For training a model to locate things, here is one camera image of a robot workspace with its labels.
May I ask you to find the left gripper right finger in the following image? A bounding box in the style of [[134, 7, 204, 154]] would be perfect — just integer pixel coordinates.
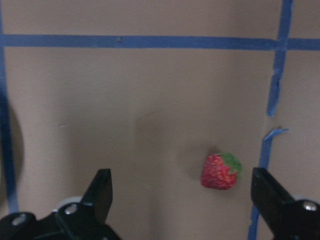
[[250, 167, 295, 233]]

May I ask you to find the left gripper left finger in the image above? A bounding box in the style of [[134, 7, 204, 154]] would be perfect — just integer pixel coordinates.
[[80, 168, 112, 224]]

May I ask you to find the light green plate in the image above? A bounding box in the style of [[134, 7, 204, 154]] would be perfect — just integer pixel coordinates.
[[0, 93, 24, 213]]

